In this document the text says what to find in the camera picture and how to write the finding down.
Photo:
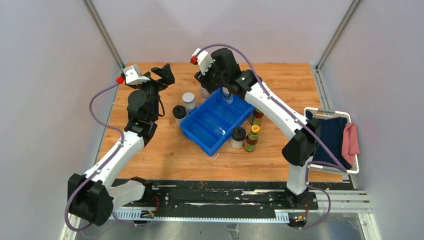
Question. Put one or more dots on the left aluminium frame post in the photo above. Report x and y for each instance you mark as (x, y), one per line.
(97, 20)

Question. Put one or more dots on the white plastic basket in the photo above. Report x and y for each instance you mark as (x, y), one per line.
(311, 112)

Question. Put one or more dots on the red cap sauce bottle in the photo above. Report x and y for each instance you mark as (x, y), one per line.
(257, 116)

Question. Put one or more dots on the aluminium frame post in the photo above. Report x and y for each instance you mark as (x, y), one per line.
(347, 17)
(97, 20)

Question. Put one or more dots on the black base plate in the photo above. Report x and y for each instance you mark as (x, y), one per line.
(222, 200)

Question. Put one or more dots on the dark blue cloth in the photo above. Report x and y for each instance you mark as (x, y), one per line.
(332, 136)

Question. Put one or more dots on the yellow cap sauce bottle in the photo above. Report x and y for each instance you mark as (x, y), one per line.
(252, 138)

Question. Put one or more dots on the pink lid spice jar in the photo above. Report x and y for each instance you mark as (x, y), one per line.
(204, 94)

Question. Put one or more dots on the black lid jar right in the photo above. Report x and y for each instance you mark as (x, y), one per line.
(238, 137)

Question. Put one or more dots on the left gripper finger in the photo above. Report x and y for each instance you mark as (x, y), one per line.
(161, 72)
(170, 79)

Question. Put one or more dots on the silver lid blue label jar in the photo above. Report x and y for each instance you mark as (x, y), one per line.
(226, 95)

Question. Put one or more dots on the black lid jar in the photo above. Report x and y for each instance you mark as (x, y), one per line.
(179, 113)
(238, 137)

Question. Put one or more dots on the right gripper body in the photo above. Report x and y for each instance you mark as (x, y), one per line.
(219, 78)

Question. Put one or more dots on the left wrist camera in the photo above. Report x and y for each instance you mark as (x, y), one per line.
(133, 76)

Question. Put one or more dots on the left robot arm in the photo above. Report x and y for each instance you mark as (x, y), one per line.
(91, 196)

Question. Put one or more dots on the blue divided plastic bin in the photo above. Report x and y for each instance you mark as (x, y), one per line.
(211, 124)

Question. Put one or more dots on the right aluminium frame post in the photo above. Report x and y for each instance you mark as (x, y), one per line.
(347, 17)

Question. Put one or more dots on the pink cloth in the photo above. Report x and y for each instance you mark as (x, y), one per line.
(350, 145)

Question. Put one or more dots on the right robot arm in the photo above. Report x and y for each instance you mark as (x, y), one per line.
(302, 134)

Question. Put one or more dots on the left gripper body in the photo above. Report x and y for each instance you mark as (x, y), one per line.
(151, 87)

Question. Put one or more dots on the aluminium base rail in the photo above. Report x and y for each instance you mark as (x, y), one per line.
(329, 201)

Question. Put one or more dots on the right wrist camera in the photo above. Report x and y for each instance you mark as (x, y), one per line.
(203, 59)

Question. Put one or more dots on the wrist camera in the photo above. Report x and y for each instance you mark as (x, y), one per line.
(203, 59)
(133, 76)

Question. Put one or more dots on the silver lid millet jar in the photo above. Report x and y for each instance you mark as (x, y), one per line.
(189, 102)

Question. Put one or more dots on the black lid jar left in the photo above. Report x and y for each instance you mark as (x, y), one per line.
(179, 113)

